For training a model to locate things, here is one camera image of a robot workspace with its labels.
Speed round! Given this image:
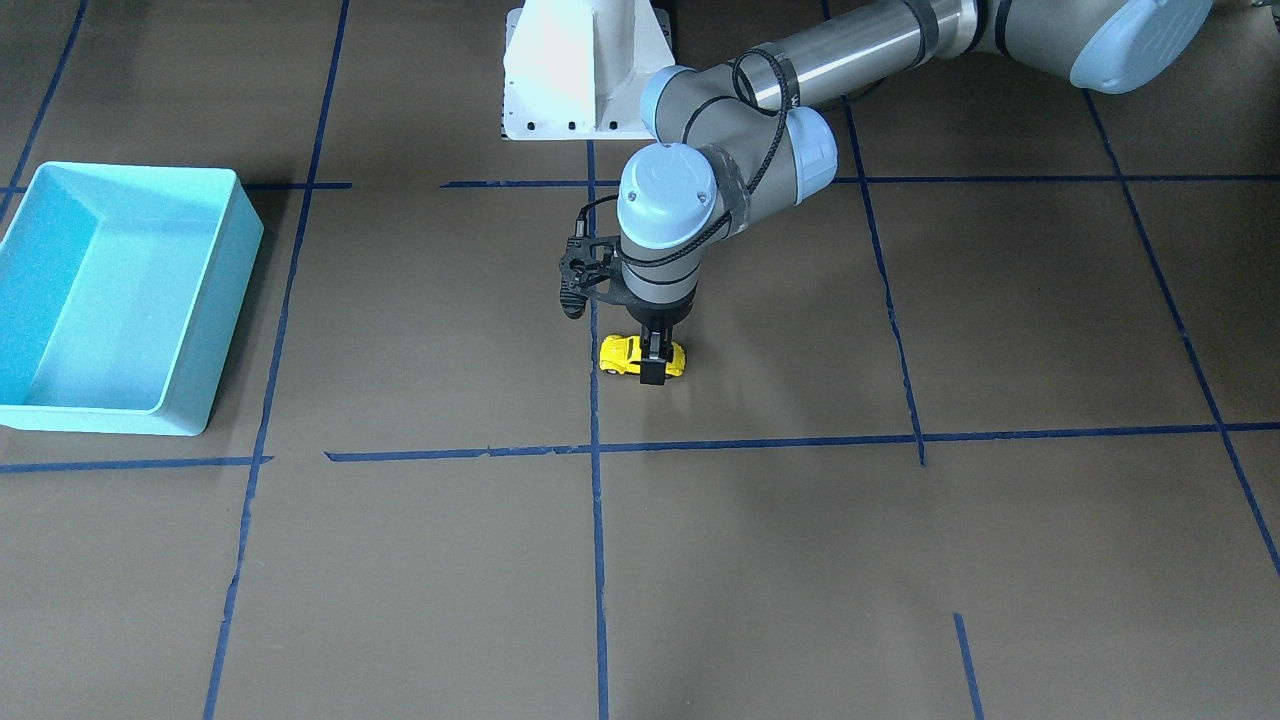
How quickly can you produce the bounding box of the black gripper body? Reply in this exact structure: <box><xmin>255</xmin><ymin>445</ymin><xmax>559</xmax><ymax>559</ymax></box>
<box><xmin>634</xmin><ymin>300</ymin><xmax>691</xmax><ymax>333</ymax></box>

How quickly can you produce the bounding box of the yellow beetle toy car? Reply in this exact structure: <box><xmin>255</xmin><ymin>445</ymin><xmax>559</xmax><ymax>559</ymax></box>
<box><xmin>596</xmin><ymin>334</ymin><xmax>686</xmax><ymax>378</ymax></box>

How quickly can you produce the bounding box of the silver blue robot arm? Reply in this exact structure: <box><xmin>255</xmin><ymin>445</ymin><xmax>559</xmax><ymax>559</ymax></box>
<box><xmin>605</xmin><ymin>1</ymin><xmax>1211</xmax><ymax>386</ymax></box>

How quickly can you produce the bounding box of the turquoise plastic bin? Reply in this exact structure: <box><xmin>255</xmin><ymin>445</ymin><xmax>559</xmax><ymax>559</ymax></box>
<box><xmin>1</xmin><ymin>161</ymin><xmax>264</xmax><ymax>436</ymax></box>

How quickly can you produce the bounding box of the black camera cable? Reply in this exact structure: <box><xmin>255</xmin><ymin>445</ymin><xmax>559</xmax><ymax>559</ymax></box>
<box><xmin>573</xmin><ymin>47</ymin><xmax>801</xmax><ymax>272</ymax></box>

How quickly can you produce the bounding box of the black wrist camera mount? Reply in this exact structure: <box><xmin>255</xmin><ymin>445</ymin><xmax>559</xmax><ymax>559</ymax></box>
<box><xmin>559</xmin><ymin>234</ymin><xmax>640</xmax><ymax>320</ymax></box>

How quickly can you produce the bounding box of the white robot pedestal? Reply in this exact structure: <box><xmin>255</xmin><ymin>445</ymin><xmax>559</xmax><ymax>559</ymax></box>
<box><xmin>502</xmin><ymin>1</ymin><xmax>675</xmax><ymax>141</ymax></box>

